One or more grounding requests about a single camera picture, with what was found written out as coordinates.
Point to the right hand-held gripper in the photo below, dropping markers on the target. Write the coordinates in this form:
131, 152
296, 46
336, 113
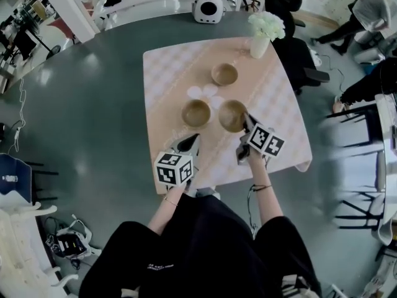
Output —
265, 140

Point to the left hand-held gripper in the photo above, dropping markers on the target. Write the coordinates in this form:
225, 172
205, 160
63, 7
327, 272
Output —
172, 169

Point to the brown ceramic bowl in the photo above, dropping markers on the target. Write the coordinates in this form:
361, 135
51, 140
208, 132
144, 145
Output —
224, 74
196, 113
231, 116

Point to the person's left forearm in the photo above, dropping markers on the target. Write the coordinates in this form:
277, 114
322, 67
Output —
164, 216

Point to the person's right forearm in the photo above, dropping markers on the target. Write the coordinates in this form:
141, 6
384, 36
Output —
263, 203

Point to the white flower-shaped mat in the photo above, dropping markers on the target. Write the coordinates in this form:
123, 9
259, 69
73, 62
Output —
209, 90

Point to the white vase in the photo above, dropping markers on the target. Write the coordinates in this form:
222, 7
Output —
259, 46

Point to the black office chair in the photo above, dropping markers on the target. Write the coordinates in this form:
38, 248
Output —
294, 57

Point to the white power strip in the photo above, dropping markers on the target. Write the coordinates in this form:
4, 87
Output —
316, 57

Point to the white flower bouquet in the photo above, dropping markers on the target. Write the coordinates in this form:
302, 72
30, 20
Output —
266, 25

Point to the person's black top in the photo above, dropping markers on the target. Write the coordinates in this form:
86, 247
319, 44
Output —
201, 253

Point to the white round-window pet carrier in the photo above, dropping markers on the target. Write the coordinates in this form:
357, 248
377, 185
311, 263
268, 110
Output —
207, 9

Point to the white desk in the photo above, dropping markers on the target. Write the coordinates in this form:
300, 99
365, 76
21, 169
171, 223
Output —
387, 166

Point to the grey seat chair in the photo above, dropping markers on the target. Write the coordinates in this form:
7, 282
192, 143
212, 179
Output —
363, 217

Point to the white shelving unit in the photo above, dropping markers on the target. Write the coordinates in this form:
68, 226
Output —
149, 2

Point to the black floor fan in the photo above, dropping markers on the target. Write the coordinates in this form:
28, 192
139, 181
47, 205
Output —
56, 50

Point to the black crumpled cloth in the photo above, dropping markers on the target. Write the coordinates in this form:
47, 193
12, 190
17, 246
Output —
112, 0

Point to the black white striped fabric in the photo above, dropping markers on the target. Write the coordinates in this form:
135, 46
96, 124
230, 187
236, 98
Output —
294, 286

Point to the blue cushioned chair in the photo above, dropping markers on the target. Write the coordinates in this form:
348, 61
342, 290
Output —
15, 166

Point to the red chair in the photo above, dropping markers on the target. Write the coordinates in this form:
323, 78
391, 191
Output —
60, 26

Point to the clear plastic bottle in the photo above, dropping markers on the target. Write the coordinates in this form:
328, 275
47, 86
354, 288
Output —
9, 178

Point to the black frame chair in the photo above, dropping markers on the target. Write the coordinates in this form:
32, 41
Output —
369, 126

